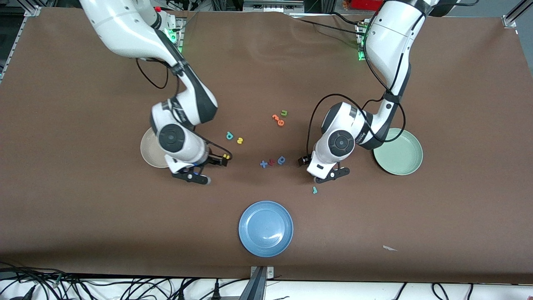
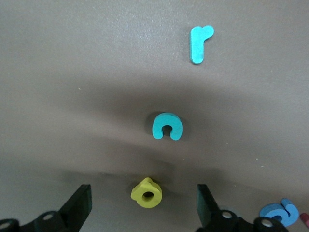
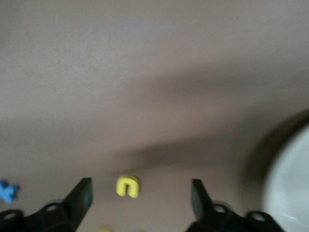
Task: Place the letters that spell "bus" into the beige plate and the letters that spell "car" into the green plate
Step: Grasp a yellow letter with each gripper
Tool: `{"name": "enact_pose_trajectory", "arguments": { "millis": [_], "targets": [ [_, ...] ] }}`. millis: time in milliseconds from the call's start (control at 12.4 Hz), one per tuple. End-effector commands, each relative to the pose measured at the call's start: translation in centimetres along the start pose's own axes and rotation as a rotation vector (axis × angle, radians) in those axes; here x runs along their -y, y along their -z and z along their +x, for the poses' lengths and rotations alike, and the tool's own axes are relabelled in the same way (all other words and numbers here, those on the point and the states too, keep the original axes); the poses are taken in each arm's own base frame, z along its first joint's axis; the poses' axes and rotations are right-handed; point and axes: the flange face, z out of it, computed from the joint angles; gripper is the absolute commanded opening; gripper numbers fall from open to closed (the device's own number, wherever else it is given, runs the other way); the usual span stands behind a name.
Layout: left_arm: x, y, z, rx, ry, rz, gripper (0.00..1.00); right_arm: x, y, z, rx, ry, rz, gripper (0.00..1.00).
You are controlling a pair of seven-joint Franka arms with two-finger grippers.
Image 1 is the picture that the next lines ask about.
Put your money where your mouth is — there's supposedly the thick black floor cable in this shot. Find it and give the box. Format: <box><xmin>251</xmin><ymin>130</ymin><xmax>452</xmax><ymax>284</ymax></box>
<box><xmin>0</xmin><ymin>262</ymin><xmax>67</xmax><ymax>300</ymax></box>

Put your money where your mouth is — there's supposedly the metal table edge bracket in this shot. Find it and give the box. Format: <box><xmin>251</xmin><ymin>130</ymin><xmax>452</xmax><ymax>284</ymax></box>
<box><xmin>250</xmin><ymin>266</ymin><xmax>274</xmax><ymax>300</ymax></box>

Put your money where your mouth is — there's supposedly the aluminium frame rail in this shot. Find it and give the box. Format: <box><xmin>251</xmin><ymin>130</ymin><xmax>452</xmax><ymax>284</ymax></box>
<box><xmin>502</xmin><ymin>0</ymin><xmax>533</xmax><ymax>28</ymax></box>
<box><xmin>0</xmin><ymin>6</ymin><xmax>42</xmax><ymax>82</ymax></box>

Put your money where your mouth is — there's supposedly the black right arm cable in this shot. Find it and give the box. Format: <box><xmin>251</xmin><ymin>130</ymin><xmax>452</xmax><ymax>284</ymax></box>
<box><xmin>136</xmin><ymin>57</ymin><xmax>233</xmax><ymax>163</ymax></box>

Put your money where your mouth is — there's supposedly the grey device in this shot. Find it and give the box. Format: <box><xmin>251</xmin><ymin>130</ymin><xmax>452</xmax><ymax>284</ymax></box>
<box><xmin>243</xmin><ymin>0</ymin><xmax>306</xmax><ymax>13</ymax></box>

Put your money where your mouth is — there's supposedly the green plate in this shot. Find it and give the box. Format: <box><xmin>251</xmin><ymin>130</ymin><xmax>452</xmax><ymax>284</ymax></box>
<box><xmin>373</xmin><ymin>128</ymin><xmax>423</xmax><ymax>176</ymax></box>

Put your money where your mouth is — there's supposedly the looped black floor cable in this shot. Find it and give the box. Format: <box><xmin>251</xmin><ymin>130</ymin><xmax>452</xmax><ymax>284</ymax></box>
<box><xmin>431</xmin><ymin>282</ymin><xmax>450</xmax><ymax>300</ymax></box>

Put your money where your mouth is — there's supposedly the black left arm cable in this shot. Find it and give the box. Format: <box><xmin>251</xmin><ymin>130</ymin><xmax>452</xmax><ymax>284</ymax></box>
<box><xmin>306</xmin><ymin>25</ymin><xmax>413</xmax><ymax>158</ymax></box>

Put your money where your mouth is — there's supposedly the black cable on table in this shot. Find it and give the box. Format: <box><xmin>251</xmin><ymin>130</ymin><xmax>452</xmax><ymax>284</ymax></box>
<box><xmin>291</xmin><ymin>17</ymin><xmax>367</xmax><ymax>36</ymax></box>

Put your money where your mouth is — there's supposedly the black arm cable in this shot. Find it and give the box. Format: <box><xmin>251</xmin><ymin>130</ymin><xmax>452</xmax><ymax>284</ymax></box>
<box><xmin>306</xmin><ymin>25</ymin><xmax>413</xmax><ymax>158</ymax></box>
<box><xmin>136</xmin><ymin>57</ymin><xmax>233</xmax><ymax>163</ymax></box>

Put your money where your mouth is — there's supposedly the beige plate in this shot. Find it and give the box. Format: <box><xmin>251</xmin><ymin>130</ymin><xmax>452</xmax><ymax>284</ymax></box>
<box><xmin>140</xmin><ymin>127</ymin><xmax>169</xmax><ymax>169</ymax></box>

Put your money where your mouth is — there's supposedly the blue plate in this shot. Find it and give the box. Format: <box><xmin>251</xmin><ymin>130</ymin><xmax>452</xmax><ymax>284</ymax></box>
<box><xmin>239</xmin><ymin>201</ymin><xmax>294</xmax><ymax>258</ymax></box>

